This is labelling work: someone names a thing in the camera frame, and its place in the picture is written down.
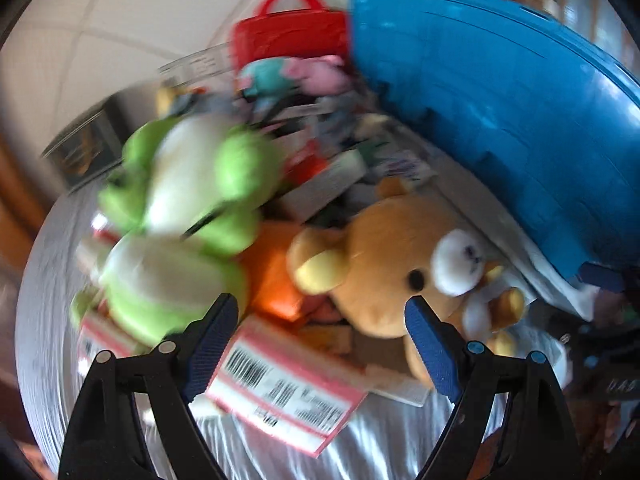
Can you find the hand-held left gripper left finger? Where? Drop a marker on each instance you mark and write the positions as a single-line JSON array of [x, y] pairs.
[[209, 347]]

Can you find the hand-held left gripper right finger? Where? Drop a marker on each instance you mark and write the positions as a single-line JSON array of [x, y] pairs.
[[431, 355]]

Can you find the brown bear plush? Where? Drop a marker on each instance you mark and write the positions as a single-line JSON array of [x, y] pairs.
[[380, 260]]

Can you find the blue plastic crate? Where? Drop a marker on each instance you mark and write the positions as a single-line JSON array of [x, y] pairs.
[[500, 85]]

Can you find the pink bordered box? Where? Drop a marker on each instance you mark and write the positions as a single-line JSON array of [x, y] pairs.
[[107, 340], [280, 385]]

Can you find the white blue printed cloth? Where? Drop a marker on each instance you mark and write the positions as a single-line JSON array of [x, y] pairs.
[[395, 435]]

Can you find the green frog plush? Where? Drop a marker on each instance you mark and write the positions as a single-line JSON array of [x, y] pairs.
[[150, 280]]

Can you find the pink pig plush orange dress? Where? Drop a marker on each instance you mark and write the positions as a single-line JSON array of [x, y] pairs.
[[272, 280]]

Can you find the white tissue packet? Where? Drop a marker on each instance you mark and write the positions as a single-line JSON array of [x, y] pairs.
[[407, 170]]

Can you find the red white box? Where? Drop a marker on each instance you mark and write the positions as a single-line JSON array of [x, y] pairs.
[[307, 167]]

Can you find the wooden cabinet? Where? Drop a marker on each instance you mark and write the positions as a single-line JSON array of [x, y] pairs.
[[20, 210]]

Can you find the framed picture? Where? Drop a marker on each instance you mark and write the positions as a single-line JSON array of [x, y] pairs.
[[82, 147]]

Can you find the grey plush toy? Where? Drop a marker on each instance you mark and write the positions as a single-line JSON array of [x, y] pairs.
[[200, 102]]

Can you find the teal and pink pig plush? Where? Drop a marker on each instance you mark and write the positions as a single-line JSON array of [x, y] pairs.
[[300, 77]]

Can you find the red plastic carry case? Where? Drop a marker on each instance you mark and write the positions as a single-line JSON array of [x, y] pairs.
[[290, 35]]

